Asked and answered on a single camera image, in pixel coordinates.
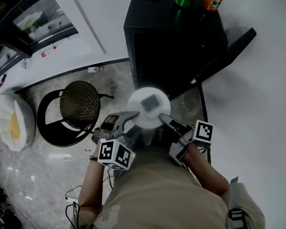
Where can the black framed window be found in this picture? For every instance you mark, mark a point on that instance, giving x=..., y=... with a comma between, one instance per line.
x=4, y=42

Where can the clear bottle red label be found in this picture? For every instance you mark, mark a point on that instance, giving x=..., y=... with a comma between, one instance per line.
x=46, y=53

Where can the white jar red label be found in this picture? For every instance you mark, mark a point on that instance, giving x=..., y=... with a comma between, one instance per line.
x=93, y=69

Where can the person's right forearm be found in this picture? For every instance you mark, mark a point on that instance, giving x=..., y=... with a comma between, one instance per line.
x=205, y=170

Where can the white power strip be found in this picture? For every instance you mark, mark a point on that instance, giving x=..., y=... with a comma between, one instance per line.
x=72, y=200

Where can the person's beige shirt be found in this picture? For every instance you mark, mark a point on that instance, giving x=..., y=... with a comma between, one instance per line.
x=157, y=194

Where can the small clear bottle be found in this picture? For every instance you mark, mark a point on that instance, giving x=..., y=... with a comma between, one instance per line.
x=24, y=63

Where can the person's left hand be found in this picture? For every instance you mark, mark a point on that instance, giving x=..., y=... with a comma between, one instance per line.
x=109, y=123

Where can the white round plate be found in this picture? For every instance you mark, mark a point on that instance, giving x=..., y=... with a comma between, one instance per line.
x=135, y=101

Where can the small dark cola bottle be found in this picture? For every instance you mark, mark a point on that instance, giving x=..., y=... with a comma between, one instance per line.
x=3, y=80

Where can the black mini fridge cabinet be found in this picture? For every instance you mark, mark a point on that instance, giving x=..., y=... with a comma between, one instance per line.
x=176, y=44

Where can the wicker stool black frame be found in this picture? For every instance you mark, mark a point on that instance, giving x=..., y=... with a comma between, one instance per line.
x=79, y=104

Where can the person's left forearm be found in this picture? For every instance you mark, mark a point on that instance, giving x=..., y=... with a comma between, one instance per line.
x=90, y=182

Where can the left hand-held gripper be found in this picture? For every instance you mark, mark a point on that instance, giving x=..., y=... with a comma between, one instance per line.
x=114, y=151

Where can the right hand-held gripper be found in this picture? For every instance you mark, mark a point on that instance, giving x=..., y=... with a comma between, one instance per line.
x=203, y=132

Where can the white yellow egg cushion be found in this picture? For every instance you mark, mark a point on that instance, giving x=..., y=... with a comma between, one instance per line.
x=4, y=118

